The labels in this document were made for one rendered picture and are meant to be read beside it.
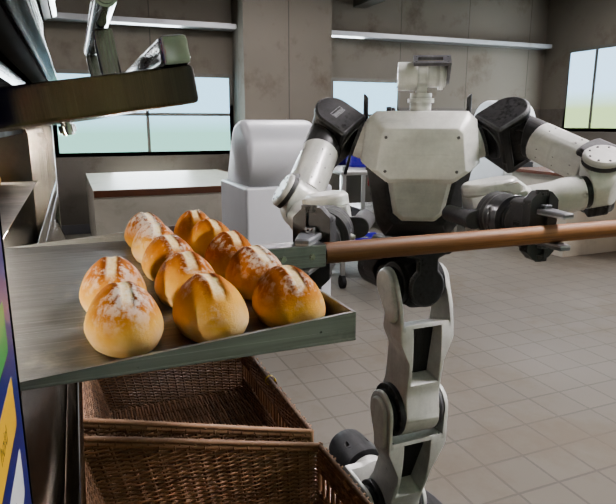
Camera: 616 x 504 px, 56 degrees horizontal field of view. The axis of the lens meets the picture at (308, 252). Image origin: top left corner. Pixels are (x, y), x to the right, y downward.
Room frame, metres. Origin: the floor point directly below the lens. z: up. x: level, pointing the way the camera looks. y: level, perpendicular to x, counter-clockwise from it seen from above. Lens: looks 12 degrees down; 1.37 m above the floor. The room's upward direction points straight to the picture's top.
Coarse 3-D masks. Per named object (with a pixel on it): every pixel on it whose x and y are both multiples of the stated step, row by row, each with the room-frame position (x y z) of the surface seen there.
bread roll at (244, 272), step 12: (240, 252) 0.64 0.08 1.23; (252, 252) 0.63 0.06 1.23; (264, 252) 0.63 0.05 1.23; (228, 264) 0.65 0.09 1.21; (240, 264) 0.62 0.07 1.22; (252, 264) 0.62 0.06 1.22; (264, 264) 0.61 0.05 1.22; (276, 264) 0.62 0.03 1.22; (228, 276) 0.63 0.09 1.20; (240, 276) 0.61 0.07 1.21; (252, 276) 0.61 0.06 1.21; (240, 288) 0.61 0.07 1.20; (252, 288) 0.60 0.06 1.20
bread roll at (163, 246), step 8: (160, 240) 0.70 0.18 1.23; (168, 240) 0.70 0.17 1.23; (176, 240) 0.70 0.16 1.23; (152, 248) 0.69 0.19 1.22; (160, 248) 0.69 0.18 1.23; (168, 248) 0.68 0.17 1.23; (176, 248) 0.68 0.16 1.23; (184, 248) 0.69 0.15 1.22; (144, 256) 0.70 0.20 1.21; (152, 256) 0.68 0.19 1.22; (160, 256) 0.68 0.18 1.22; (168, 256) 0.67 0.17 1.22; (144, 264) 0.69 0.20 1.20; (152, 264) 0.68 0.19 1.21; (160, 264) 0.67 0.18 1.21; (144, 272) 0.70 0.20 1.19; (152, 272) 0.68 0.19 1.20; (152, 280) 0.69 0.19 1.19
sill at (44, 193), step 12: (48, 180) 2.01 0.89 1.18; (36, 192) 1.65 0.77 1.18; (48, 192) 1.65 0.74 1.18; (24, 204) 1.40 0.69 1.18; (36, 204) 1.40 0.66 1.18; (48, 204) 1.41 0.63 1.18; (24, 216) 1.22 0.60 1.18; (36, 216) 1.22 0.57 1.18; (48, 216) 1.31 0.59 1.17; (12, 228) 1.07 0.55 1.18; (24, 228) 1.07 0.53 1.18; (36, 228) 1.07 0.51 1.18; (48, 228) 1.26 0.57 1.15; (12, 240) 0.96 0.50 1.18; (24, 240) 0.96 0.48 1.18; (36, 240) 0.96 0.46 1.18
